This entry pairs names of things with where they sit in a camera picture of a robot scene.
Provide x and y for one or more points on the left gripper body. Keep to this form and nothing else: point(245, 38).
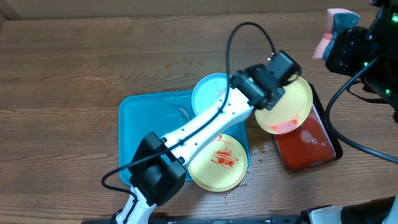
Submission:
point(277, 96)

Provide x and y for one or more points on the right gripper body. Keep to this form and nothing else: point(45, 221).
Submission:
point(349, 52)

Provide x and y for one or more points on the green and pink sponge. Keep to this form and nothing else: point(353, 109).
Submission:
point(337, 20)

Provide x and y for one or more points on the yellow plate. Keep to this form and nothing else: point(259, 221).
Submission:
point(221, 165)
point(290, 111)

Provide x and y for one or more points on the light blue plate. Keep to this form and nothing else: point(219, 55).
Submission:
point(209, 93)

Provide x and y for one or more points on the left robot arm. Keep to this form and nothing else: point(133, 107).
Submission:
point(159, 166)

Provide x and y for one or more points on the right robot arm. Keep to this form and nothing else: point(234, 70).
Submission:
point(378, 77)

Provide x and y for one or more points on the black tray with red water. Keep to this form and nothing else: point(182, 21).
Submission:
point(310, 144)

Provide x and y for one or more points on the teal plastic tray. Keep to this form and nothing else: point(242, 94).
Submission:
point(160, 113)

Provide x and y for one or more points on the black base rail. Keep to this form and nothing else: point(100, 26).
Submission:
point(276, 219)

